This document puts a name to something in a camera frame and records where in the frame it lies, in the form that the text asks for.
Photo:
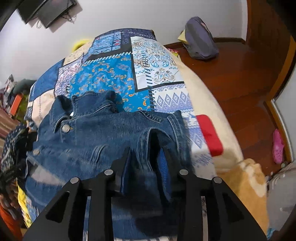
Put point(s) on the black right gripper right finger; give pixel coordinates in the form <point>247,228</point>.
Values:
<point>193,207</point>

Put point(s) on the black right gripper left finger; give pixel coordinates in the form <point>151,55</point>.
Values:
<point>79,201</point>

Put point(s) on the blue denim jacket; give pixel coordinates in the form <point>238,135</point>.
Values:
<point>81,136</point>

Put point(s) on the beige plush blanket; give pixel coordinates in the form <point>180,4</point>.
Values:
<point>220,100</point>

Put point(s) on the yellow printed shirt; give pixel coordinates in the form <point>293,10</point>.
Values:
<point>23,206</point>

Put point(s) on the white sticker covered cabinet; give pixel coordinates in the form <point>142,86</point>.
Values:
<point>281,196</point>

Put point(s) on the pink rubber clog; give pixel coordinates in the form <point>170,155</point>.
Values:
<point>278,147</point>

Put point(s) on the dark patterned knit garment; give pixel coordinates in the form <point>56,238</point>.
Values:
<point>13,162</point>

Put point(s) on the dark green cloth pile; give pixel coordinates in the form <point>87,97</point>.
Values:
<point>23,87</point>

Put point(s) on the blue patchwork bedspread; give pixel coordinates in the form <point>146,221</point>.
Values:
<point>132,63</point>

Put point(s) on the yellow pillow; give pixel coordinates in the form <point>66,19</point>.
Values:
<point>79,44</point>

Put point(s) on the grey purple backpack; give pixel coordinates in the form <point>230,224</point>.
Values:
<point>200,42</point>

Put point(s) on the wall mounted black television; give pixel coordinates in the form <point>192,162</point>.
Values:
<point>46,11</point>

